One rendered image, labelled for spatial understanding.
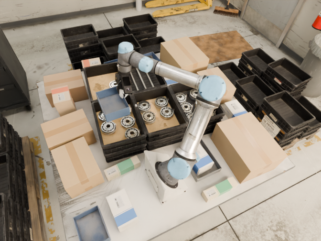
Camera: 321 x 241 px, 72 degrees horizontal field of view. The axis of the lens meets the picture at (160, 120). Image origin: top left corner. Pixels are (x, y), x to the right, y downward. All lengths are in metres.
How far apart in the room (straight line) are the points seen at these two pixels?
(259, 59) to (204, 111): 2.31
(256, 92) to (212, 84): 1.79
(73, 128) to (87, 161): 0.29
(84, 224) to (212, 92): 1.06
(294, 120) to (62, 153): 2.09
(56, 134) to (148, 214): 0.81
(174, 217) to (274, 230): 1.21
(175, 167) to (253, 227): 1.41
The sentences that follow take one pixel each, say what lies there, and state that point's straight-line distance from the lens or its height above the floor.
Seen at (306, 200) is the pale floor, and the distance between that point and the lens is 2.74.
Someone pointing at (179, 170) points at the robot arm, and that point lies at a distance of 1.12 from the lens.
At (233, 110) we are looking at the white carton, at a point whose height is 0.79.
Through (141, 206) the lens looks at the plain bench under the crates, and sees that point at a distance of 1.51.
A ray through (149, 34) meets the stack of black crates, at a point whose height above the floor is 0.47.
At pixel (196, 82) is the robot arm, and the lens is 1.20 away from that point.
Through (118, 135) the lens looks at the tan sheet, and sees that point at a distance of 1.59.
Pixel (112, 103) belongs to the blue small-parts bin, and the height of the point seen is 1.07.
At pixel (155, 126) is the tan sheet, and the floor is 0.83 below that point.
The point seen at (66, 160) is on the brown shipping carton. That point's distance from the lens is 1.53.
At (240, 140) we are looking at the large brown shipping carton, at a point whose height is 0.90.
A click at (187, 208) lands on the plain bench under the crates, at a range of 1.52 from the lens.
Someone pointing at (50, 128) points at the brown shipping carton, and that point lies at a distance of 1.71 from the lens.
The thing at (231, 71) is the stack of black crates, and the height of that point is 0.27.
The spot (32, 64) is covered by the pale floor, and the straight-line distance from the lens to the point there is 3.79.
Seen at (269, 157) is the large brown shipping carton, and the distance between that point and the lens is 1.61.
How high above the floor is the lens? 2.15
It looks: 52 degrees down
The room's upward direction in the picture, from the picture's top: 5 degrees clockwise
